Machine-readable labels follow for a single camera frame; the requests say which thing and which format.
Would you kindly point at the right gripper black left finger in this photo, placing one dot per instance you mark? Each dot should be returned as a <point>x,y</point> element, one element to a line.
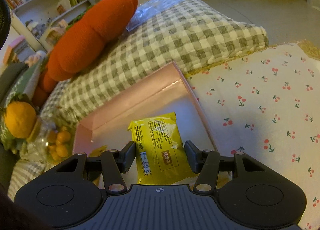
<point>114,163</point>

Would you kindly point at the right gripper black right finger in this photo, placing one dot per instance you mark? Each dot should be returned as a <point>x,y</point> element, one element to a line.
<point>204,163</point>

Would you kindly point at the yellow snack packet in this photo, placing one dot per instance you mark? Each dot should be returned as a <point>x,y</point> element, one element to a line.
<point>160,154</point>

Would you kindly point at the glass jar with oranges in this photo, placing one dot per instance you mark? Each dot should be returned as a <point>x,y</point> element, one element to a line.
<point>50,142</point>

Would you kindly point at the pink cardboard box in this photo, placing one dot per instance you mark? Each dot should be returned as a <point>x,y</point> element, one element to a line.
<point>164,91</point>

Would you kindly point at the cherry print tablecloth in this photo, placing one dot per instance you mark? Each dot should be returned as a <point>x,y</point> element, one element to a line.
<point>266,104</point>

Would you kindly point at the large orange fruit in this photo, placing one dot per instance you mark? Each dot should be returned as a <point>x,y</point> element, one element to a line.
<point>20,118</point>

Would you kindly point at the green patterned pillow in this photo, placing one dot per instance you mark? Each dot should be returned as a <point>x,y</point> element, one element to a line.
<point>23,90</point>

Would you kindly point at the red tomato plush cushion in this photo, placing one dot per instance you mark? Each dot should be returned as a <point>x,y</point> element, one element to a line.
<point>83,43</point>

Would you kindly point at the grey checkered blanket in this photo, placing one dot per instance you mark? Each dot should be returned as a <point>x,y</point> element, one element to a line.
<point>190,33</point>

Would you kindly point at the clear plastic bag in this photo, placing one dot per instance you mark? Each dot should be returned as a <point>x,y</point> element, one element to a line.
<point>148,10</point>

